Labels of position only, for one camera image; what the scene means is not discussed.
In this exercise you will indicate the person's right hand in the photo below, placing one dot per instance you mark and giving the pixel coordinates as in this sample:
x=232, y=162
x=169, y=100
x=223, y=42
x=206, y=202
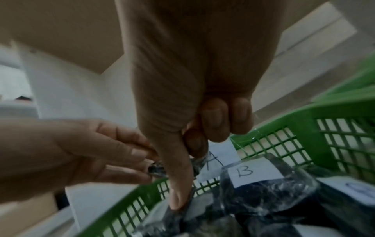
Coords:
x=199, y=57

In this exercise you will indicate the person's left hand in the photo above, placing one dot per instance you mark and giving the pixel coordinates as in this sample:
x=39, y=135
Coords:
x=73, y=152

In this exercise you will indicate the pile of black packets A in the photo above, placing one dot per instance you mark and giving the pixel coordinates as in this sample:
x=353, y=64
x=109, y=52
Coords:
x=263, y=196

